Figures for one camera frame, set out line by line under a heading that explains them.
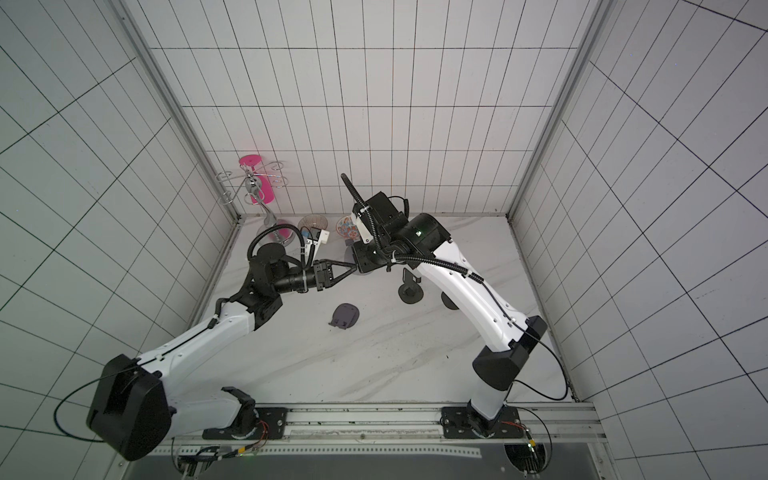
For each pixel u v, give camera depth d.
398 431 0.73
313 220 1.14
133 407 0.40
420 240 0.44
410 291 0.93
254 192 0.96
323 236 0.67
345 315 0.92
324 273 0.64
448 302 0.94
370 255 0.59
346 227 1.14
